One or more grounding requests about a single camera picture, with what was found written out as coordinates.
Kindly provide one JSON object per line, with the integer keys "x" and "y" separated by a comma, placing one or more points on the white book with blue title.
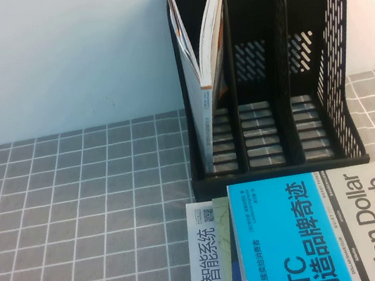
{"x": 204, "y": 259}

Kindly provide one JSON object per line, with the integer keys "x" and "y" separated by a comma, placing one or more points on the white book with orange edges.
{"x": 200, "y": 110}

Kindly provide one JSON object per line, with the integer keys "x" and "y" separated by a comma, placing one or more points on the grey checkered tablecloth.
{"x": 78, "y": 218}

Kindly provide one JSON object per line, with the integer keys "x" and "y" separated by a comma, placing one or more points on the blue cover paperback book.
{"x": 295, "y": 237}

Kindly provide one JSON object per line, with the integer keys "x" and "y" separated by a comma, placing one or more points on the green cover book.
{"x": 228, "y": 234}

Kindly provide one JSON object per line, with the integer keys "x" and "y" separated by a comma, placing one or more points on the black three-slot book stand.
{"x": 249, "y": 13}

